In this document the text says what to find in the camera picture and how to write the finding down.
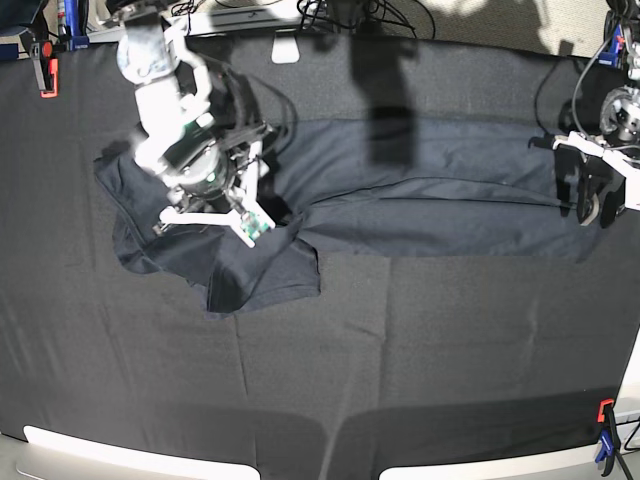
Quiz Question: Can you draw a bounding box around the aluminium frame rail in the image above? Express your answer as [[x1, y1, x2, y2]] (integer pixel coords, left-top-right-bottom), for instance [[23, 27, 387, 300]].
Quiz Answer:
[[84, 9, 301, 45]]

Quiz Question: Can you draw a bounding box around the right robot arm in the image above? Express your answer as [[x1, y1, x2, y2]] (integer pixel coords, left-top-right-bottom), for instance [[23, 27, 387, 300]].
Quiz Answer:
[[105, 1, 276, 247]]

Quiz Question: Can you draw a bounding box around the blue clamp top right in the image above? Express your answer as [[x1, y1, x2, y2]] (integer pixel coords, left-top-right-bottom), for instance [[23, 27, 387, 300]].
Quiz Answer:
[[598, 10, 625, 69]]

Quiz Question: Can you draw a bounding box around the black t-shirt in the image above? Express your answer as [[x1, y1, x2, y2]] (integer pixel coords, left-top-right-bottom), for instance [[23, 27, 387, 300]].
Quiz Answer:
[[94, 118, 607, 319]]

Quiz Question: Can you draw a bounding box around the black cable bundle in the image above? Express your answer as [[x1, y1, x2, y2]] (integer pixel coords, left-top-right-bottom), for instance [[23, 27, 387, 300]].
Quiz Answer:
[[294, 0, 436, 39]]

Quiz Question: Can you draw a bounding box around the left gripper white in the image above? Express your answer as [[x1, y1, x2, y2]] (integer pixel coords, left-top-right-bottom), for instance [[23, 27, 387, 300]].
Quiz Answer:
[[530, 131, 639, 229]]

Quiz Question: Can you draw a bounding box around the orange blue clamp bottom right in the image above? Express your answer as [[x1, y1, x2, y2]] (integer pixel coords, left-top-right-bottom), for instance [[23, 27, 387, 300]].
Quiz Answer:
[[595, 398, 634, 480]]

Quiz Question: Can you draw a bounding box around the blue clamp top left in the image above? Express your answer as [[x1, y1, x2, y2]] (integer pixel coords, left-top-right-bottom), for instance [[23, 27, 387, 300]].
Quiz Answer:
[[57, 0, 90, 51]]

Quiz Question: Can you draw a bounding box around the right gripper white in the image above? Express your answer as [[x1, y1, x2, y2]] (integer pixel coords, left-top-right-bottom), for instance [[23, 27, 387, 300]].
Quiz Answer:
[[152, 139, 269, 238]]

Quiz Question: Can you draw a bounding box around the white tab on table edge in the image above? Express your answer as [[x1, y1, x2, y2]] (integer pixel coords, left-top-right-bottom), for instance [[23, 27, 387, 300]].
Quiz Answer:
[[271, 30, 301, 65]]

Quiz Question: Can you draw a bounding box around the orange clamp top left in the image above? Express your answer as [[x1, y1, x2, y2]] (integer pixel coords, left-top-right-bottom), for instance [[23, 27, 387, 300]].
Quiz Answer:
[[29, 40, 59, 99]]

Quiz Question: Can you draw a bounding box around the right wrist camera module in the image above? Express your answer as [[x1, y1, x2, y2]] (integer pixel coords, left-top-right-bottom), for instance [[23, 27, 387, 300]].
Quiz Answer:
[[240, 210, 275, 248]]

